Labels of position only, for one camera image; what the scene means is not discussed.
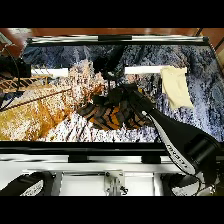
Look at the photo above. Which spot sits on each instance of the cream garment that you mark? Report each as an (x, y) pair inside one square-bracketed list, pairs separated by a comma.
[(176, 86)]

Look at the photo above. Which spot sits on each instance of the wooden rack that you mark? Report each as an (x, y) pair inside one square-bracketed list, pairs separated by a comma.
[(26, 83)]

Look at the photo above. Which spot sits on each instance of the silver frame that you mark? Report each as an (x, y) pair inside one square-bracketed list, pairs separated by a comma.
[(116, 166)]

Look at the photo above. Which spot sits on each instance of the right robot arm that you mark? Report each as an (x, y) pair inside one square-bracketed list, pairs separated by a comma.
[(180, 140)]

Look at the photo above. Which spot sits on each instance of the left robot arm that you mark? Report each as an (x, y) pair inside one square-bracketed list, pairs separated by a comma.
[(16, 68)]

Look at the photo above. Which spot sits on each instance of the yellow grey striped sweater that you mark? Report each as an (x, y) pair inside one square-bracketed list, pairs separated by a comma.
[(113, 115)]

